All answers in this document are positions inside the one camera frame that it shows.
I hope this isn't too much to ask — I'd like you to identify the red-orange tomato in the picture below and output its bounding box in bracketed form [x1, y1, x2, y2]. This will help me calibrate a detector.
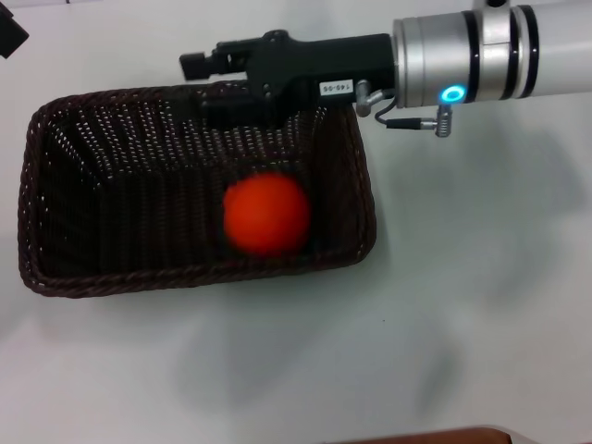
[222, 173, 310, 259]

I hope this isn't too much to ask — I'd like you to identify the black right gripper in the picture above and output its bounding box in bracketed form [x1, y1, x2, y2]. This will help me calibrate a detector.
[179, 29, 399, 130]

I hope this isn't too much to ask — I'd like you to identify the black cable with silver plugs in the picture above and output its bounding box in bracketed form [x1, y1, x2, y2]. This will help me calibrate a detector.
[354, 79, 457, 140]

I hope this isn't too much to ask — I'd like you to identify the black woven rectangular basket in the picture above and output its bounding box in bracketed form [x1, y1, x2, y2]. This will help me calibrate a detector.
[18, 79, 378, 300]

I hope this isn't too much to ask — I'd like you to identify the brown rounded robot base edge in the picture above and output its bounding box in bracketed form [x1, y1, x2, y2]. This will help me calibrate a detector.
[351, 425, 512, 444]

